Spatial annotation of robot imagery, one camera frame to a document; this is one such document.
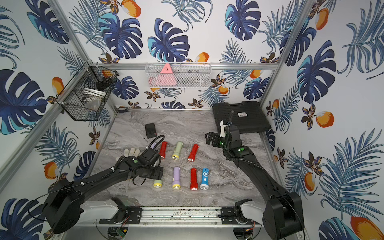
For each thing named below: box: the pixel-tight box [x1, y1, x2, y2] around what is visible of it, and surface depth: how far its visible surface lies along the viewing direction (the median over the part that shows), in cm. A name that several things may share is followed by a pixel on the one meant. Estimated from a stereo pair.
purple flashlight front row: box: [172, 166, 181, 189], surface depth 86 cm
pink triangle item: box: [157, 63, 177, 86], surface depth 92 cm
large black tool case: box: [212, 100, 272, 134], surface depth 115 cm
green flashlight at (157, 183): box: [153, 179, 163, 189], surface depth 84 cm
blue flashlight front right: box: [199, 167, 210, 190], surface depth 86 cm
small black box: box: [145, 122, 158, 139], surface depth 105 cm
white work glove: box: [116, 147, 141, 162], surface depth 100 cm
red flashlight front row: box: [190, 168, 198, 191], surface depth 86 cm
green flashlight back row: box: [172, 141, 184, 160], surface depth 98 cm
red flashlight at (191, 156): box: [188, 143, 200, 162], surface depth 96 cm
